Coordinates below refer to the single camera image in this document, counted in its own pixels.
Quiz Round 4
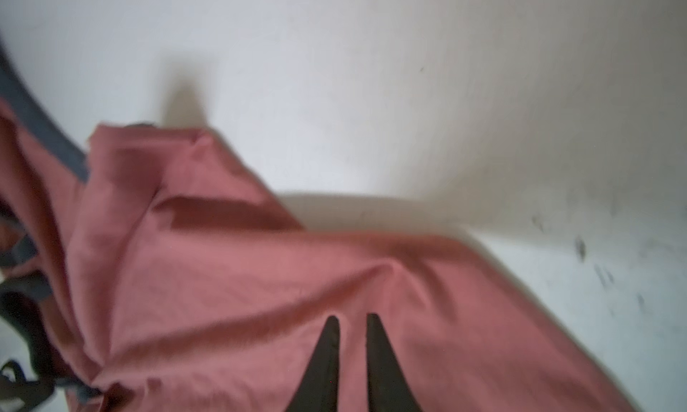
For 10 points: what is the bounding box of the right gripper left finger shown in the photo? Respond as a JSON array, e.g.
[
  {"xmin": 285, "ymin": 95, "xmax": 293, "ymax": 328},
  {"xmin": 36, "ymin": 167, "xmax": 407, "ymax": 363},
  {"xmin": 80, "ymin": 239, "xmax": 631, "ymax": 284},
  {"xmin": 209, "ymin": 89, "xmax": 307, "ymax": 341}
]
[{"xmin": 286, "ymin": 315, "xmax": 340, "ymax": 412}]

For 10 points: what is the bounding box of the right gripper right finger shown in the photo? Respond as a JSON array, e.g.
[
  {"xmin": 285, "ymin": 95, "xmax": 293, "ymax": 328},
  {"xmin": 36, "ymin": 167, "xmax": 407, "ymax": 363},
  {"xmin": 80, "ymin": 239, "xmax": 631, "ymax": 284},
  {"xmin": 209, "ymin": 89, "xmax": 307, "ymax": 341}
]
[{"xmin": 366, "ymin": 314, "xmax": 422, "ymax": 412}]

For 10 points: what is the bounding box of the maroon tank top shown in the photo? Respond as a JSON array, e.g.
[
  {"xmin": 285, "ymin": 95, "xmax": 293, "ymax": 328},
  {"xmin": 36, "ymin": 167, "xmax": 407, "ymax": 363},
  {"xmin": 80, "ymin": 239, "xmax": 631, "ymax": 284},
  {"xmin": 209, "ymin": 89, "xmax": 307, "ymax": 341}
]
[{"xmin": 0, "ymin": 40, "xmax": 640, "ymax": 412}]

